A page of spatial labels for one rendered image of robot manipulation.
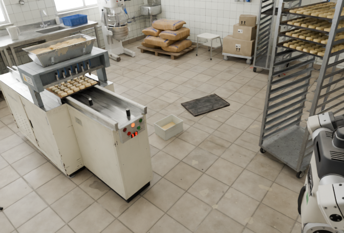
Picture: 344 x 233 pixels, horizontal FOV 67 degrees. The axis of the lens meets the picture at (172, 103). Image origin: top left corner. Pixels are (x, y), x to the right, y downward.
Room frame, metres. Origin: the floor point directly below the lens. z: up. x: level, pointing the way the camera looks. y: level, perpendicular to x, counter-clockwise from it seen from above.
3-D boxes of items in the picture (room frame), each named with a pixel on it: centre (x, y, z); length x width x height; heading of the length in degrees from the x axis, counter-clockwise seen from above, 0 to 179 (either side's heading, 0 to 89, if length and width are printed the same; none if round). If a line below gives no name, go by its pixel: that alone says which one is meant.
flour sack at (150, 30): (6.13, 0.21, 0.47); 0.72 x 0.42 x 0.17; 139
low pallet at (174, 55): (5.94, 0.03, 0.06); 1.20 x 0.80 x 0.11; 51
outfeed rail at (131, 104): (2.47, 0.94, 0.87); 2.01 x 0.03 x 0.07; 46
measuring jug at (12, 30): (4.34, 2.52, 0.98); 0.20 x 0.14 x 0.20; 88
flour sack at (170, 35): (5.75, -0.17, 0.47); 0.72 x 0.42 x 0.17; 144
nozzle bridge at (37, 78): (2.29, 0.95, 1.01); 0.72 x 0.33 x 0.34; 136
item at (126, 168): (1.94, 0.59, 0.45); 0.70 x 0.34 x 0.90; 46
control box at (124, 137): (1.69, 0.33, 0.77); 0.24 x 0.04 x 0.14; 136
